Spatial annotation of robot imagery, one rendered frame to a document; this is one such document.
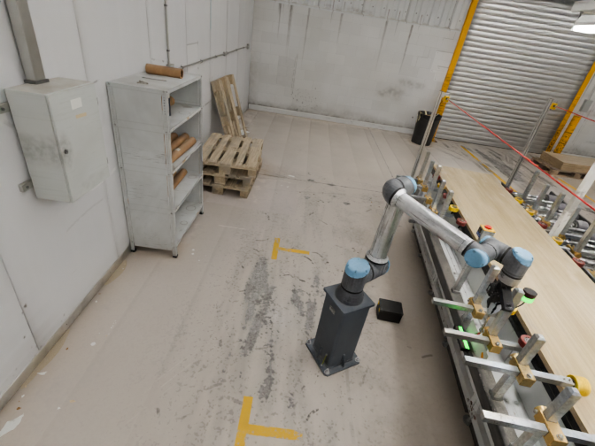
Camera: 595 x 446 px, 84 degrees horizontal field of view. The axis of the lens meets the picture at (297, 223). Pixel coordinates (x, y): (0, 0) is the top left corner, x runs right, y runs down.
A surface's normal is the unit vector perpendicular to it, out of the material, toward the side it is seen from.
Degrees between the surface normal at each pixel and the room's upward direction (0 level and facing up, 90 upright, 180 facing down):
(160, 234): 90
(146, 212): 90
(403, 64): 90
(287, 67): 90
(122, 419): 0
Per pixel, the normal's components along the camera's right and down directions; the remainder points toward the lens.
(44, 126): -0.05, 0.51
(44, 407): 0.14, -0.85
